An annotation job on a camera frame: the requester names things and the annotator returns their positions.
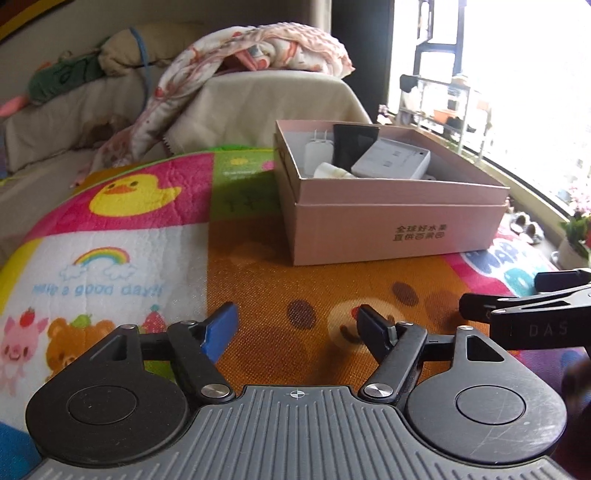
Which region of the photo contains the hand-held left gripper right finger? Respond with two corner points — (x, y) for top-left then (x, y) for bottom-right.
(356, 305), (506, 401)

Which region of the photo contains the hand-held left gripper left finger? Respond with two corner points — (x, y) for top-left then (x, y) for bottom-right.
(90, 302), (239, 402)

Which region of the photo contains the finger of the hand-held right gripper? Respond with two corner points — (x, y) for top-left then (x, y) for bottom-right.
(534, 269), (591, 294)
(459, 285), (591, 320)

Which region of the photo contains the pink cardboard box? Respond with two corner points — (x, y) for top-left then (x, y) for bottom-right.
(274, 119), (511, 267)

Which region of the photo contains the white rectangular box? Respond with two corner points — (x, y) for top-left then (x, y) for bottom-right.
(352, 137), (432, 180)

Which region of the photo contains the dark rectangular device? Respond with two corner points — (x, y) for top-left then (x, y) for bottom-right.
(332, 124), (382, 175)

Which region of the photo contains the white charger adapter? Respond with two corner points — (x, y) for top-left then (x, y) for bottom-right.
(302, 129), (336, 172)

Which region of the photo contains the potted green plant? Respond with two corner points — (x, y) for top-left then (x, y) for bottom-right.
(551, 185), (591, 271)

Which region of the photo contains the pair of grey slippers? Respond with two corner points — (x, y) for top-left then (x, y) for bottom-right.
(508, 212), (546, 245)

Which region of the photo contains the colourful cartoon printed mat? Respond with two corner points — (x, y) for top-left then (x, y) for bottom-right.
(0, 147), (591, 480)

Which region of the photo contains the small white rounded object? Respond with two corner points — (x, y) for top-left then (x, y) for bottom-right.
(314, 161), (356, 180)

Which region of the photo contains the white balcony rack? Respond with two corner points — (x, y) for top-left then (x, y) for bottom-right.
(399, 74), (491, 158)

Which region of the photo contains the brown crumpled cloth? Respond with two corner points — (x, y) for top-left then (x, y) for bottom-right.
(81, 115), (134, 145)

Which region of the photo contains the floral pink white blanket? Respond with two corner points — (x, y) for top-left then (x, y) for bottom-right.
(74, 25), (356, 185)

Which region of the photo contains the beige pillow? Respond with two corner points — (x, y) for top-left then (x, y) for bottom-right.
(99, 21), (204, 77)

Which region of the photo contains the green plush toy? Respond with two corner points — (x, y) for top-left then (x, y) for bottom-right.
(28, 51), (109, 104)

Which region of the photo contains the dark window frame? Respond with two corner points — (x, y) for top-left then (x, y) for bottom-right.
(413, 0), (463, 78)

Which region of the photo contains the blue cord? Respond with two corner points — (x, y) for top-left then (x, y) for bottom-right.
(129, 27), (152, 108)

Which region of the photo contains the framed wall picture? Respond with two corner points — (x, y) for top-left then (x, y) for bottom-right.
(0, 0), (75, 43)

